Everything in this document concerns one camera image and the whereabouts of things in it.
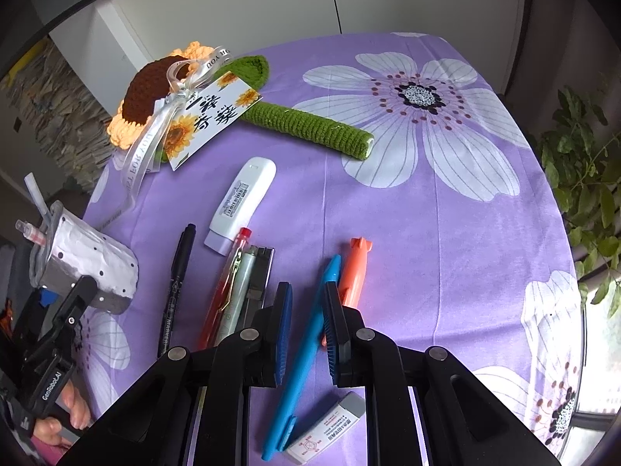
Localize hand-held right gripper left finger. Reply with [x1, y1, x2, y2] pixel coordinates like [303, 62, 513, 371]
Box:
[58, 282, 294, 466]

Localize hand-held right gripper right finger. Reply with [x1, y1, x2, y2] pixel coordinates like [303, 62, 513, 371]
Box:
[323, 282, 559, 466]

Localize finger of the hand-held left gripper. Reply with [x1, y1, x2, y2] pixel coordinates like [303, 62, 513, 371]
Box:
[22, 276, 99, 376]

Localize blue pen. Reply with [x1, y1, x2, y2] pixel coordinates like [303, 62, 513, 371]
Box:
[261, 254, 343, 462]

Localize white dotted pen holder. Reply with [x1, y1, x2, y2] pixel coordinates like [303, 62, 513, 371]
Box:
[30, 200, 140, 312]

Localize pale grey-green pen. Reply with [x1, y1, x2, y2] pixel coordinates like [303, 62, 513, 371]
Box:
[213, 245, 258, 345]

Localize orange rocket-shaped pen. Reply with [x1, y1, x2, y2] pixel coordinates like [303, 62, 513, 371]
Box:
[320, 236, 373, 348]

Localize black marker pen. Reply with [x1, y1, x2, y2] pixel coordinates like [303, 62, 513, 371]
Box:
[156, 224, 197, 357]

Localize person's left forearm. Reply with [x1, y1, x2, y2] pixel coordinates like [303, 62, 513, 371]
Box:
[29, 443, 73, 466]

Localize person's left hand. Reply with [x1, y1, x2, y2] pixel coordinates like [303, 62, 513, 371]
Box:
[32, 381, 93, 448]

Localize clear pen with red ink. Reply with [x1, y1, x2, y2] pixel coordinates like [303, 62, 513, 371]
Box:
[14, 220, 49, 248]

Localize white eraser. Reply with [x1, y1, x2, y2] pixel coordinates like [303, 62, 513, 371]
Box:
[285, 391, 366, 464]

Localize purple floral tablecloth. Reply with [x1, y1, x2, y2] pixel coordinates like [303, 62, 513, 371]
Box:
[73, 31, 583, 466]

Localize clear plastic tube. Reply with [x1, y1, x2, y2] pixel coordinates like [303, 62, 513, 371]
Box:
[24, 172, 49, 219]

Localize white correction tape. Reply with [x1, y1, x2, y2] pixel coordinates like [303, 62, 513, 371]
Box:
[204, 156, 277, 257]

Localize stack of books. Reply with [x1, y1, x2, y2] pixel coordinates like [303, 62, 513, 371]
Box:
[0, 41, 114, 195]

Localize crochet sunflower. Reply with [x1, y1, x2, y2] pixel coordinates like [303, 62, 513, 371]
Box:
[107, 41, 375, 172]

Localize sunflower print gift tag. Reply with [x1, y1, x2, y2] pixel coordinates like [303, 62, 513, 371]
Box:
[162, 72, 263, 172]

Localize translucent white ribbon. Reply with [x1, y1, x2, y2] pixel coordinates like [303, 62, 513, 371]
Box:
[119, 46, 234, 205]

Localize green potted plant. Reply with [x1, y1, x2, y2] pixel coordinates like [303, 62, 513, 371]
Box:
[531, 73, 621, 321]

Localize white wardrobe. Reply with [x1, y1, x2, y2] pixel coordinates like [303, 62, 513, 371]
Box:
[49, 0, 527, 122]

